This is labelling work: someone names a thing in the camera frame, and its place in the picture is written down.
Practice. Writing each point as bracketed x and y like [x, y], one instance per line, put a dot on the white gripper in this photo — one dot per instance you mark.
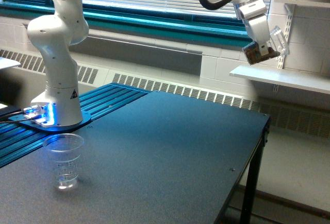
[253, 15]

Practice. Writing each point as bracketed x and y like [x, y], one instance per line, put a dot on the brown almonds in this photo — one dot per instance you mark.
[254, 56]

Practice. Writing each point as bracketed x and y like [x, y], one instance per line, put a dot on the clear plastic cup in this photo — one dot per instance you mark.
[63, 152]
[277, 42]

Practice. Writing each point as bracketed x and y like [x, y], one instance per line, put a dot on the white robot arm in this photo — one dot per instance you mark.
[53, 34]

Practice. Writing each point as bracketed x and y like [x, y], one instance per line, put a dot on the baseboard radiator vent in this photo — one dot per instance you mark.
[284, 116]

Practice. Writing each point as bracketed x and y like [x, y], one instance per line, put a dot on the black table leg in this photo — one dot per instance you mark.
[252, 178]

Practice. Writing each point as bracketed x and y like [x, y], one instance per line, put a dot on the clear plastic cup on table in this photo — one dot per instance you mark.
[63, 152]

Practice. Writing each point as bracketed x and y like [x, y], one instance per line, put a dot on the white desk edge left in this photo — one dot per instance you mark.
[8, 63]

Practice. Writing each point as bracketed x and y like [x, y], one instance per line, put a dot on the white upper wall shelf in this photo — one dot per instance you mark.
[304, 3]

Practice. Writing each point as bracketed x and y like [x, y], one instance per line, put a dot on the white wall shelf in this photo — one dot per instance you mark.
[304, 3]
[286, 78]

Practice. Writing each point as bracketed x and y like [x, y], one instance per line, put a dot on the white lower wall shelf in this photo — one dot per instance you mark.
[286, 78]

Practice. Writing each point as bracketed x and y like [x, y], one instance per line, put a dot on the white shelf bracket rail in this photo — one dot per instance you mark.
[290, 7]

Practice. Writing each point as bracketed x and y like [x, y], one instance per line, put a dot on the blue ribbed aluminium rail panel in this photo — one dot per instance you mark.
[18, 141]

